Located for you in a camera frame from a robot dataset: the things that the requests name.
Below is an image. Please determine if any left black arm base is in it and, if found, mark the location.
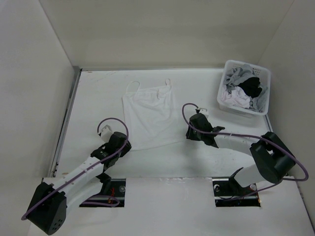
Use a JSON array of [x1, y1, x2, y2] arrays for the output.
[[79, 173, 126, 208]]

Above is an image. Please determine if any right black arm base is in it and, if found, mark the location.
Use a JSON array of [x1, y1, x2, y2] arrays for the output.
[[212, 168, 261, 207]]

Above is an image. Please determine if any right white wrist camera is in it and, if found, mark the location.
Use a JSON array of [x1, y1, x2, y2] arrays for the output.
[[195, 107, 209, 118]]

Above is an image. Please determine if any pale pink tank top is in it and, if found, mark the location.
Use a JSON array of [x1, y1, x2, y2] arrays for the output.
[[220, 86, 251, 109]]

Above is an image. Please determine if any grey tank top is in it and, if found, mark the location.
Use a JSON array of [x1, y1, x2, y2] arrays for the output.
[[223, 64, 268, 113]]

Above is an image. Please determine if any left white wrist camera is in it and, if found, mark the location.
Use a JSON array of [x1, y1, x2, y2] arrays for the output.
[[98, 125, 113, 143]]

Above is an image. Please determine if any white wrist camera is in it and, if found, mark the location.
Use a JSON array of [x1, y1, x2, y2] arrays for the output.
[[195, 107, 209, 118], [98, 125, 113, 143]]

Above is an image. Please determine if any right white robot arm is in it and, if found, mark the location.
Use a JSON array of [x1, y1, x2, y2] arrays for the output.
[[186, 113, 296, 195]]

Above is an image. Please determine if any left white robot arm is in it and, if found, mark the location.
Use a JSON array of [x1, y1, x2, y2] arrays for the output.
[[22, 132, 131, 236]]

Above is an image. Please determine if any white plastic laundry basket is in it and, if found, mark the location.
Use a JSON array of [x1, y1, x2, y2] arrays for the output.
[[217, 60, 271, 117]]

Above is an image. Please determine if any black tank top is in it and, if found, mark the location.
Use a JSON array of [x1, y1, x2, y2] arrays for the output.
[[238, 77, 262, 98]]

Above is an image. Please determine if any white tank top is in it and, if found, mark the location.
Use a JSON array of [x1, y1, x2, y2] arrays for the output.
[[122, 79, 185, 150]]

